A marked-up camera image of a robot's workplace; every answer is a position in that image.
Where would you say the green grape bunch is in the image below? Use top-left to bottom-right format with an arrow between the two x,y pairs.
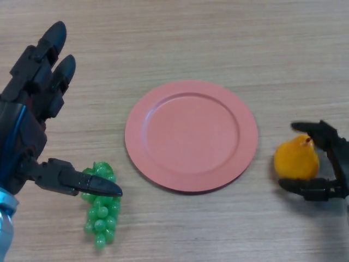
81,160 -> 122,251

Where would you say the pink round plate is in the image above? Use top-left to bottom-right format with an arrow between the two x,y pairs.
124,80 -> 259,195

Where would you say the yellow pear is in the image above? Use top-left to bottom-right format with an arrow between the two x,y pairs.
274,134 -> 320,181

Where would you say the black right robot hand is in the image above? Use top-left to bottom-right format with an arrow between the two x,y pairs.
278,120 -> 349,202

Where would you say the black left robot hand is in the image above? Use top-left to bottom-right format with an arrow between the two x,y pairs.
0,21 -> 123,198

